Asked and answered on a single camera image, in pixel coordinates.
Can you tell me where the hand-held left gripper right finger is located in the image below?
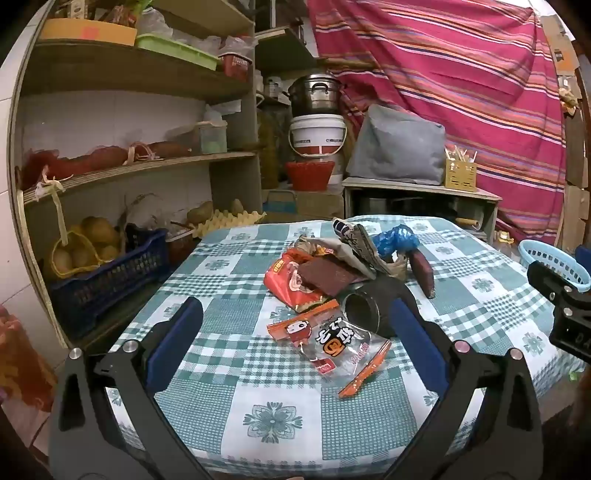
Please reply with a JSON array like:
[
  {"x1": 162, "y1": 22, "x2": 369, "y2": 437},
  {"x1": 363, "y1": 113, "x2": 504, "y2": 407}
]
[{"x1": 382, "y1": 298, "x2": 546, "y2": 480}]

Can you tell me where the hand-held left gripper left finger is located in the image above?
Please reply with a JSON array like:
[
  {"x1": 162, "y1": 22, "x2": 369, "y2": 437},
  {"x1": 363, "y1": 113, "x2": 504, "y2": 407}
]
[{"x1": 48, "y1": 296, "x2": 215, "y2": 480}]

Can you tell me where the light blue plastic basket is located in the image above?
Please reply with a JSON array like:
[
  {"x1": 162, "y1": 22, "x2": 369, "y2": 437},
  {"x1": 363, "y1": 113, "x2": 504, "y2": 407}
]
[{"x1": 518, "y1": 240, "x2": 591, "y2": 294}]

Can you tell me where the dark glass jar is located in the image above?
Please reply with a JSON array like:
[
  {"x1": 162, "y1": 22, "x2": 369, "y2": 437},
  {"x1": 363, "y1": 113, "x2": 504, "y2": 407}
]
[{"x1": 339, "y1": 277, "x2": 419, "y2": 339}]

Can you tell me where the dark red sausage packet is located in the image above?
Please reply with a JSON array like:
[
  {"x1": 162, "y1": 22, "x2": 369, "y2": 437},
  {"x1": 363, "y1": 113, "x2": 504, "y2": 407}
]
[{"x1": 410, "y1": 249, "x2": 437, "y2": 300}]

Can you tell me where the clear orange printed snack wrapper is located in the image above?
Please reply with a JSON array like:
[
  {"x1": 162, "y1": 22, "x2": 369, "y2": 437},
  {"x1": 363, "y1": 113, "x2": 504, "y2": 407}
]
[{"x1": 267, "y1": 300, "x2": 393, "y2": 400}]

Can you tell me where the blue plastic bag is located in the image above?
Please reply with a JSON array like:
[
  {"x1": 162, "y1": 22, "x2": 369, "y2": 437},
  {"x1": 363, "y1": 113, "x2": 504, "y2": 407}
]
[{"x1": 372, "y1": 224, "x2": 421, "y2": 258}]

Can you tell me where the maroon scouring pad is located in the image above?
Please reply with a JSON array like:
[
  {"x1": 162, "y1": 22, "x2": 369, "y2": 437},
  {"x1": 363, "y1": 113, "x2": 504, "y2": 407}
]
[{"x1": 300, "y1": 256, "x2": 366, "y2": 297}]

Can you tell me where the grey paper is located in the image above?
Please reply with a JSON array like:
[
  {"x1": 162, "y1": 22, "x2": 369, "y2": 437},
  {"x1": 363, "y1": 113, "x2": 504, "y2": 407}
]
[{"x1": 295, "y1": 233, "x2": 379, "y2": 283}]

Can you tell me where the black white patterned wrapper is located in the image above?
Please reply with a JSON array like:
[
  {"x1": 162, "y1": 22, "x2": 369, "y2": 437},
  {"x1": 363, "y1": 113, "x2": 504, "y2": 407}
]
[{"x1": 332, "y1": 218, "x2": 385, "y2": 273}]

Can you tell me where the red snack bag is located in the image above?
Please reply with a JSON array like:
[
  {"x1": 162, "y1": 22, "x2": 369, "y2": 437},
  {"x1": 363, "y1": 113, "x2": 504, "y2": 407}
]
[{"x1": 264, "y1": 247, "x2": 342, "y2": 320}]

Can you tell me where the dark blue plastic crate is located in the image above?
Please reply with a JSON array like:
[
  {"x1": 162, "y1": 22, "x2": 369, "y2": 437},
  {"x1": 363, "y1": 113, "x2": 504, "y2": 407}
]
[{"x1": 46, "y1": 228, "x2": 171, "y2": 340}]

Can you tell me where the red bowl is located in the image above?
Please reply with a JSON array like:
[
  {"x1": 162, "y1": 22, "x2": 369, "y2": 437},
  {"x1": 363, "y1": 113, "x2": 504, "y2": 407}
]
[{"x1": 166, "y1": 228, "x2": 200, "y2": 265}]

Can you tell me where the green checkered tablecloth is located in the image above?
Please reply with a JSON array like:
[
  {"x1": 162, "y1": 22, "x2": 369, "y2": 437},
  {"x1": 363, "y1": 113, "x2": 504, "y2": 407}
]
[{"x1": 106, "y1": 215, "x2": 575, "y2": 480}]

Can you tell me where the yellow egg tray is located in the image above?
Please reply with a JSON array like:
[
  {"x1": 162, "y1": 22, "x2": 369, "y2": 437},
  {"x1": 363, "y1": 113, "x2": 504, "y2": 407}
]
[{"x1": 191, "y1": 210, "x2": 267, "y2": 239}]

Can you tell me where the yellow mesh bag of potatoes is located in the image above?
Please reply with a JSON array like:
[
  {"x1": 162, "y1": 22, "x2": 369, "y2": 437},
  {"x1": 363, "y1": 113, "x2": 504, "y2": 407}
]
[{"x1": 48, "y1": 216, "x2": 123, "y2": 280}]

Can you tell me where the yellow utensil holder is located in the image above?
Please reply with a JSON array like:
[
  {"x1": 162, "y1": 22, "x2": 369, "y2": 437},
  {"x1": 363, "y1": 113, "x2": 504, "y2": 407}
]
[{"x1": 444, "y1": 159, "x2": 478, "y2": 193}]

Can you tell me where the grey cabinet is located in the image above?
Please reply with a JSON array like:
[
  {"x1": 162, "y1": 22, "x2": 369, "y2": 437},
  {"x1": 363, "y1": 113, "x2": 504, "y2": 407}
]
[{"x1": 342, "y1": 176, "x2": 503, "y2": 241}]

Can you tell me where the red patterned cloth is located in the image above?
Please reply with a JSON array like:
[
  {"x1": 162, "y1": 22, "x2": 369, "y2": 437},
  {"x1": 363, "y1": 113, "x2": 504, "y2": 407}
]
[{"x1": 0, "y1": 305, "x2": 58, "y2": 412}]

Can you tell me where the bunch of chopsticks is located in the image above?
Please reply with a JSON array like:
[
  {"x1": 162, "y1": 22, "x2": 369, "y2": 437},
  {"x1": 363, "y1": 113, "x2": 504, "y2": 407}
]
[{"x1": 443, "y1": 144, "x2": 476, "y2": 163}]

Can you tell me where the cardboard box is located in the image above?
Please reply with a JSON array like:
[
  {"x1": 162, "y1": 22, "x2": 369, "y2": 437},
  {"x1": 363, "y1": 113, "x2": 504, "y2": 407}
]
[{"x1": 263, "y1": 189, "x2": 345, "y2": 225}]

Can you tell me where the red mesh bag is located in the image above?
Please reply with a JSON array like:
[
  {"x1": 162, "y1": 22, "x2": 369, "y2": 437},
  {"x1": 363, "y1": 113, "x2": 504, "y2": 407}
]
[
  {"x1": 127, "y1": 141, "x2": 194, "y2": 163},
  {"x1": 21, "y1": 148, "x2": 127, "y2": 186}
]

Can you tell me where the grey cushion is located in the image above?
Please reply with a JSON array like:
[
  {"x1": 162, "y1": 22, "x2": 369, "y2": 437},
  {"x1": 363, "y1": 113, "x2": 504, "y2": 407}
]
[{"x1": 345, "y1": 104, "x2": 447, "y2": 186}]

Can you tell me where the red plastic basin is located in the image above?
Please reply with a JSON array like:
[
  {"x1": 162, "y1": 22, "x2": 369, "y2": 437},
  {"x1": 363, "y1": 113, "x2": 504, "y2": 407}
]
[{"x1": 284, "y1": 161, "x2": 337, "y2": 192}]

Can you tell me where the clear plastic container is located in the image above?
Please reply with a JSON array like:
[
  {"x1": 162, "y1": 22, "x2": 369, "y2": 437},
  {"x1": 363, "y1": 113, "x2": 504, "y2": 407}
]
[{"x1": 198, "y1": 121, "x2": 229, "y2": 154}]

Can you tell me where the large yellow oil jug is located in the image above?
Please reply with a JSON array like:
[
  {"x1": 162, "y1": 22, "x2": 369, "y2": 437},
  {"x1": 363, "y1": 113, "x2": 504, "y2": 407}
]
[{"x1": 259, "y1": 108, "x2": 288, "y2": 186}]

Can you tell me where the white plastic bucket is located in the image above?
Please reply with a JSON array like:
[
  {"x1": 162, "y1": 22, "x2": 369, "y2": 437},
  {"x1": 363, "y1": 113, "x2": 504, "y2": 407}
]
[{"x1": 288, "y1": 114, "x2": 348, "y2": 160}]

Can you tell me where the pink striped cloth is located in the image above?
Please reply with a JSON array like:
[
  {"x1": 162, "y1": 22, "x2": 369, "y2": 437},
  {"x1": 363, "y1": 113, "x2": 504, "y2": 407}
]
[{"x1": 307, "y1": 0, "x2": 571, "y2": 259}]

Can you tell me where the steel pot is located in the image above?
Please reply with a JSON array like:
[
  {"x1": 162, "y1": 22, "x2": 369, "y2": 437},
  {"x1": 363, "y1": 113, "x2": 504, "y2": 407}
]
[{"x1": 283, "y1": 73, "x2": 345, "y2": 119}]

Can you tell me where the wooden shelf unit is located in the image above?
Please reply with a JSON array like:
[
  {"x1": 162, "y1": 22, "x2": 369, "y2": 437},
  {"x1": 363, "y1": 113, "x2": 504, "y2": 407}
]
[{"x1": 9, "y1": 0, "x2": 265, "y2": 352}]

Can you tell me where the small red basket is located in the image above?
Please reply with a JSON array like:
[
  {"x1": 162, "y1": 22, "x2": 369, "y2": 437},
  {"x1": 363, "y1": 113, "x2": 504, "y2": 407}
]
[{"x1": 217, "y1": 51, "x2": 253, "y2": 84}]

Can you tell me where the green plastic tray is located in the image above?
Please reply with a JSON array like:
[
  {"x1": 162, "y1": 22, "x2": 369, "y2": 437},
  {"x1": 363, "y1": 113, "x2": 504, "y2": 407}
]
[{"x1": 135, "y1": 33, "x2": 221, "y2": 71}]

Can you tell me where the white plastic bag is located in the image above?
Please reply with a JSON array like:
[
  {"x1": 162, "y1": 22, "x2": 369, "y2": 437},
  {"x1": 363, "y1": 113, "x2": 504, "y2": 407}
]
[{"x1": 139, "y1": 7, "x2": 174, "y2": 38}]

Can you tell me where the yellow box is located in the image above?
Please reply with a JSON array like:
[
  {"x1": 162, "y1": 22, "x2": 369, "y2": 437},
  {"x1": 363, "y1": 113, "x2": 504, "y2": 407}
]
[{"x1": 39, "y1": 18, "x2": 138, "y2": 47}]

